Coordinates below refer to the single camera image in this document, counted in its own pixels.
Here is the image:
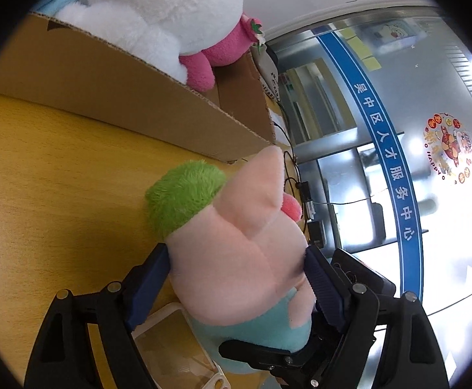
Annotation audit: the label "brown cardboard box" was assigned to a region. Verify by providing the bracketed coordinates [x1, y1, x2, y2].
[27, 10, 277, 165]

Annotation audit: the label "white cartoon poster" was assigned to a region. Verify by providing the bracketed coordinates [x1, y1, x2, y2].
[376, 18, 420, 50]

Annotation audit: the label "yellow paper notes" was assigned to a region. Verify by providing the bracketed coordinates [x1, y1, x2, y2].
[339, 28, 382, 72]

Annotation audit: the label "white plush toy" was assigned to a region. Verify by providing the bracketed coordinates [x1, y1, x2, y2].
[55, 0, 247, 86]

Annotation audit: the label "clear plastic container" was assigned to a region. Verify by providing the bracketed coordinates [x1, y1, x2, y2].
[131, 302, 230, 389]

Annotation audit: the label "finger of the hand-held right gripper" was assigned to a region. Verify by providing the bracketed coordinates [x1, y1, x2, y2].
[219, 324, 336, 389]

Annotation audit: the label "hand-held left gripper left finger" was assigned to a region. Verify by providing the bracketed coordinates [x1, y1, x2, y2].
[25, 243, 172, 389]

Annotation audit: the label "black cable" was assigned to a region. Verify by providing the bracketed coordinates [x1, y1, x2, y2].
[280, 150, 303, 195]

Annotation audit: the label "magenta plush toy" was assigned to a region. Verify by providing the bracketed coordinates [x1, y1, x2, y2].
[179, 14, 266, 92]

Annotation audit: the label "pink plush toy green hair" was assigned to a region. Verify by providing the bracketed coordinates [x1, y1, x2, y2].
[146, 146, 318, 373]

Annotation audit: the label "round festive window sticker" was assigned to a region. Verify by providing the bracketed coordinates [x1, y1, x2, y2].
[423, 113, 472, 186]

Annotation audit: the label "blue glass banner strip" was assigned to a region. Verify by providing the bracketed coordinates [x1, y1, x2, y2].
[317, 28, 425, 304]

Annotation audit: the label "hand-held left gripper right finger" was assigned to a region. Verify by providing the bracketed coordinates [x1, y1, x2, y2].
[304, 246, 451, 389]

